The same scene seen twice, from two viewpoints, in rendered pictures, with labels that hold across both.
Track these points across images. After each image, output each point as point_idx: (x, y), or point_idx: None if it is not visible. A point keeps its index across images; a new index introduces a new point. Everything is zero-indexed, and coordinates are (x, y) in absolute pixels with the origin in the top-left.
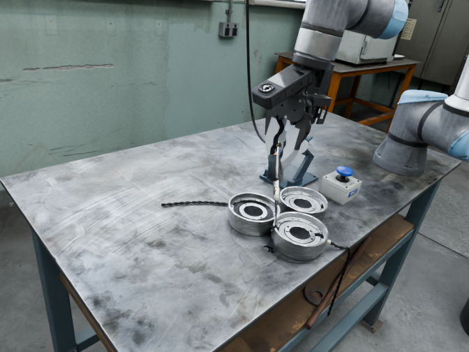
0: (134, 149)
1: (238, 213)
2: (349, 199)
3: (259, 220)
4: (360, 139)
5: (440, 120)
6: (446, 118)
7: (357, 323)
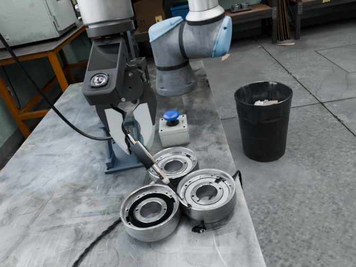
0: None
1: (143, 224)
2: (188, 134)
3: (167, 213)
4: None
5: (194, 35)
6: (198, 32)
7: None
